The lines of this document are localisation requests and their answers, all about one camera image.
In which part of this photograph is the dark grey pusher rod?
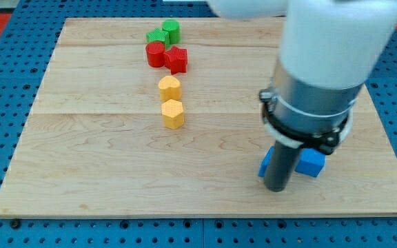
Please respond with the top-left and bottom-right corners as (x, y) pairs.
(263, 141), (303, 192)

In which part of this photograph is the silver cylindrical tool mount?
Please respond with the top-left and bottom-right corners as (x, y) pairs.
(258, 62), (362, 155)

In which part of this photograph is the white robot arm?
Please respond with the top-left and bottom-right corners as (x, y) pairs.
(209, 0), (397, 192)

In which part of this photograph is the blue block left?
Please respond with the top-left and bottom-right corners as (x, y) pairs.
(258, 146), (274, 178)

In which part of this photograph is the blue cube block right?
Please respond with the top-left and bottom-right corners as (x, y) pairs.
(295, 149), (325, 178)

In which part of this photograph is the yellow hexagon block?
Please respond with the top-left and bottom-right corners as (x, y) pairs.
(161, 99), (185, 130)

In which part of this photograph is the yellow heart block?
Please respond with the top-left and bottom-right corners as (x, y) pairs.
(158, 76), (182, 102)

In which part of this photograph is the red star block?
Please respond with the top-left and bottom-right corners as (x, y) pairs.
(163, 45), (188, 74)

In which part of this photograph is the wooden board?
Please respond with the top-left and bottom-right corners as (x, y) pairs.
(0, 18), (397, 219)

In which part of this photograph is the red cylinder block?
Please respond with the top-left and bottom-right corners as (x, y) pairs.
(145, 41), (165, 68)

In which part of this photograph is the green cylinder block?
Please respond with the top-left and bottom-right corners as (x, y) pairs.
(162, 19), (181, 44)

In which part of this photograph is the green star block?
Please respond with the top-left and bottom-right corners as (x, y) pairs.
(146, 28), (170, 47)

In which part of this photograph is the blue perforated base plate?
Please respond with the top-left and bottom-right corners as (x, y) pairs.
(0, 0), (397, 247)

